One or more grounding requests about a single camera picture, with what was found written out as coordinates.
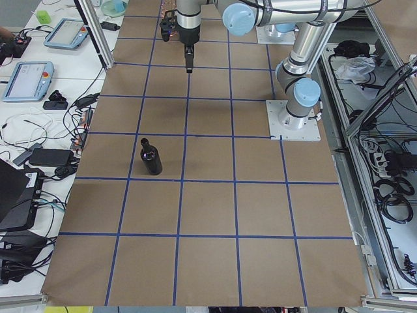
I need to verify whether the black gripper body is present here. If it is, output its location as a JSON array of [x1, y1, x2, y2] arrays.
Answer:
[[178, 27, 199, 46]]

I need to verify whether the dark wine bottle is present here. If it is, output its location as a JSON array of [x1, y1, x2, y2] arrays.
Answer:
[[140, 138, 162, 175]]

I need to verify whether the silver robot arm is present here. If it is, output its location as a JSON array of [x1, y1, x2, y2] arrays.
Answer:
[[176, 1, 366, 76], [276, 22, 324, 130]]

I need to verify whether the blue foam cube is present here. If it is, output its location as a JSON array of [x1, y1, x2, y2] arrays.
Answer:
[[112, 0, 125, 12]]

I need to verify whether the black power adapter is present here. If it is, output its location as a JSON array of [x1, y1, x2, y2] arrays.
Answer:
[[100, 21, 120, 31]]

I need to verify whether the green glass plate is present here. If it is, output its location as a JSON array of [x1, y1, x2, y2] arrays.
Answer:
[[100, 0, 128, 18]]

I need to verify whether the blue teach pendant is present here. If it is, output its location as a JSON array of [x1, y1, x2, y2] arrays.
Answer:
[[2, 61, 55, 102], [44, 18, 88, 50]]

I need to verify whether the green block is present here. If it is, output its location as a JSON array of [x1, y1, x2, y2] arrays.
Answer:
[[35, 10, 51, 25]]

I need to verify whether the black phone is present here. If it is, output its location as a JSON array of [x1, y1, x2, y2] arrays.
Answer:
[[29, 148, 74, 167]]

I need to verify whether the black laptop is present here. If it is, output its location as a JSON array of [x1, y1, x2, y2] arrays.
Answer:
[[1, 160, 44, 232]]

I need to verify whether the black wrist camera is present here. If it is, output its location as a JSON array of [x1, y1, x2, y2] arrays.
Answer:
[[160, 10, 177, 42]]

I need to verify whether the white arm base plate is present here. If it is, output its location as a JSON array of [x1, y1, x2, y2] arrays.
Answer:
[[266, 100, 321, 142], [256, 23, 298, 45]]

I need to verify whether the aluminium frame post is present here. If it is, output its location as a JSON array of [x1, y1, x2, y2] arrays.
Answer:
[[74, 0, 114, 70]]

